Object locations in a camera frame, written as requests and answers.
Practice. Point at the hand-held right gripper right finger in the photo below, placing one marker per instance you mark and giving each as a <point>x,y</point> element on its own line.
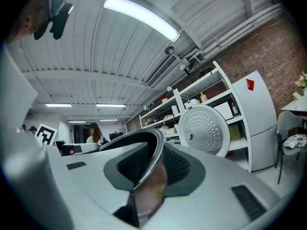
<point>216,188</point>

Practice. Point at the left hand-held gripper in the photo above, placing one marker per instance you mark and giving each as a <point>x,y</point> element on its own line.
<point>46,134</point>

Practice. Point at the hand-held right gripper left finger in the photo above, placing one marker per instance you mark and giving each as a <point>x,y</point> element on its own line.
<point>91,181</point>

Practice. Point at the dark metal pot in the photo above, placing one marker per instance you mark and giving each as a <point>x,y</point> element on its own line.
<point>153,188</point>

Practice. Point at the ceiling light strip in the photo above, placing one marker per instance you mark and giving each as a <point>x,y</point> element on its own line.
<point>110,105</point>
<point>58,105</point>
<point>108,120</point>
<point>76,121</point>

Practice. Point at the black monitor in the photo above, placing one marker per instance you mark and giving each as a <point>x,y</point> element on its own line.
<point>116,136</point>

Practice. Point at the green box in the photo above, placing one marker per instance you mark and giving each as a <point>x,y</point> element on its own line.
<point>235,132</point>

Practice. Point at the blue rice cooker white lid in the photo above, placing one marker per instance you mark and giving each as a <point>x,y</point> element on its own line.
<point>204,128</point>

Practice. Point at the white storage bin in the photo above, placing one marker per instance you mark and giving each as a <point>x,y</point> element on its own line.
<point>177,128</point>
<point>165,129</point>

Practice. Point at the white box appliance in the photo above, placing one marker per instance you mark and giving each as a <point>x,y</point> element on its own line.
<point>223,110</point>

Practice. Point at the white refrigerator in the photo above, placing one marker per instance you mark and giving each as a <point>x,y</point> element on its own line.
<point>259,118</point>

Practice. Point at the dark bottle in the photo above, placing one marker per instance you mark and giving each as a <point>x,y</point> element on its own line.
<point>233,108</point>

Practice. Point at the white jug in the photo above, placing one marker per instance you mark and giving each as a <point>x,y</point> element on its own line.
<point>175,109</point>

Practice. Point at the small white perforated bin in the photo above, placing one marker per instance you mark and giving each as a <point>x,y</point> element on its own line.
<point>192,102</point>

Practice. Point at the yellow liquid bottle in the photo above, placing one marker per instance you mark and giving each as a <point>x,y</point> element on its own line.
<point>203,96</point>

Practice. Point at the patterned seat cushion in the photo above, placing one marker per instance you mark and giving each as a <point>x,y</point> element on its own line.
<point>296,141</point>

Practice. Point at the white metal shelf unit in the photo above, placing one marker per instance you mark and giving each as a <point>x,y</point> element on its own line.
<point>179,99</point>

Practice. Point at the grey chair black legs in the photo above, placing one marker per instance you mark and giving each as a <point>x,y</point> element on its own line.
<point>287,121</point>

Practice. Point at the red lidded container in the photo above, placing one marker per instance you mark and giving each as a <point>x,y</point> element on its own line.
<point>164,99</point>

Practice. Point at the red fridge sticker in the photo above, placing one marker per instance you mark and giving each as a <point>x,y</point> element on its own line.
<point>250,84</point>

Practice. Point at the pale side table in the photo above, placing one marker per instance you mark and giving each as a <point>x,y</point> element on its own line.
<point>296,106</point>

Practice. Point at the person's head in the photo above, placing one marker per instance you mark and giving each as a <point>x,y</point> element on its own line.
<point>26,20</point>

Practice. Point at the white ceiling air vent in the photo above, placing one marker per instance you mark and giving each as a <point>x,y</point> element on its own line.
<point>163,69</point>

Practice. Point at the pale flowers in white vase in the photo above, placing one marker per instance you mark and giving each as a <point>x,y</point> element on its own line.
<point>302,83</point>

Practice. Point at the ceiling dome sensor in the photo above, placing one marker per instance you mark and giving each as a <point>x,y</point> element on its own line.
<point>169,49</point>

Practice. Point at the long ceiling light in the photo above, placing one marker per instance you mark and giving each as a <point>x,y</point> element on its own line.
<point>141,15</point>

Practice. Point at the white ceiling pipe bundle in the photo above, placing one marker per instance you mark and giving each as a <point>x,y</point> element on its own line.
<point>239,30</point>

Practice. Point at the black head-mounted camera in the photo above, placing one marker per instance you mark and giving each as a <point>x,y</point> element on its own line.
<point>61,18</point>

